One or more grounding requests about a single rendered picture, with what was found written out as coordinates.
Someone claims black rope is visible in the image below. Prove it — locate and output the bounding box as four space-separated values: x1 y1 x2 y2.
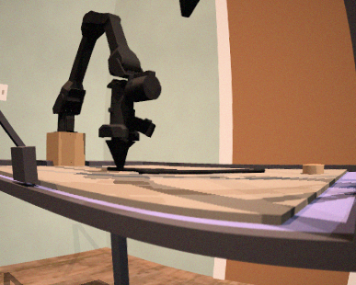
107 167 265 175

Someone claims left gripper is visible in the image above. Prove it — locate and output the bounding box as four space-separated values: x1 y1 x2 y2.
98 103 140 170

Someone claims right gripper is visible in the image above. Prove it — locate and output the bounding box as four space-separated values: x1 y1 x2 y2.
179 0 200 17

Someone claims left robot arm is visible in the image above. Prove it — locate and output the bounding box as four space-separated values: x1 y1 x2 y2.
52 11 162 138

